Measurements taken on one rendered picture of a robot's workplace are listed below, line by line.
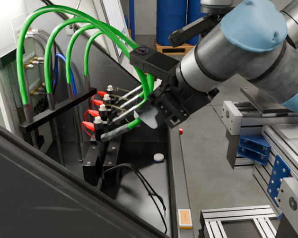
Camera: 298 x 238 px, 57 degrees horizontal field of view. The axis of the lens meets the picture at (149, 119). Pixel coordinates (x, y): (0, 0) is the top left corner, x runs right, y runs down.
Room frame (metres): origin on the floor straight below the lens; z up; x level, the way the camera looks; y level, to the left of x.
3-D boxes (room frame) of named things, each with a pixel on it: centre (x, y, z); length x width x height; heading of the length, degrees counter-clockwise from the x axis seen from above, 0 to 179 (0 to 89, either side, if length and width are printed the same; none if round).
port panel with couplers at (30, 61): (0.95, 0.41, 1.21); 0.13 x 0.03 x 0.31; 179
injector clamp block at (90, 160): (0.82, 0.14, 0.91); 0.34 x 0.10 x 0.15; 179
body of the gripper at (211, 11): (0.69, -0.16, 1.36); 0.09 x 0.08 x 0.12; 89
